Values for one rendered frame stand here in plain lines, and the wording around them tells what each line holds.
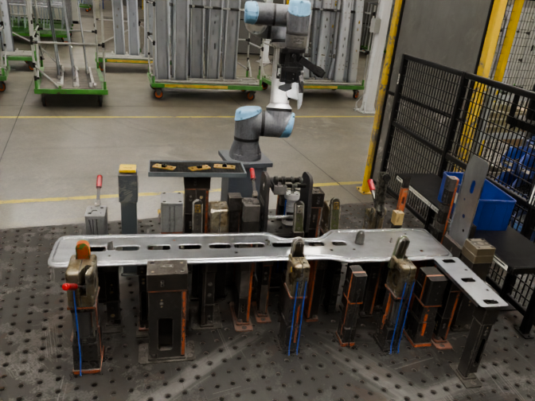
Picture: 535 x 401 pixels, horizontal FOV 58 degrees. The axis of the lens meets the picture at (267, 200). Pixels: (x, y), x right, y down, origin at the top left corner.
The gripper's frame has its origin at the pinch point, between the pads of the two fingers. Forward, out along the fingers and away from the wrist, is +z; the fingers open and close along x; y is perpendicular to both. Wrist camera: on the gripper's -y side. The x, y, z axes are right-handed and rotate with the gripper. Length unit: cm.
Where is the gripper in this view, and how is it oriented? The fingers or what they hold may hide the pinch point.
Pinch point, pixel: (294, 105)
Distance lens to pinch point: 178.6
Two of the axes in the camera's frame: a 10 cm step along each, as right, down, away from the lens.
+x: 2.0, 4.1, -8.9
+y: -9.8, 0.0, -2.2
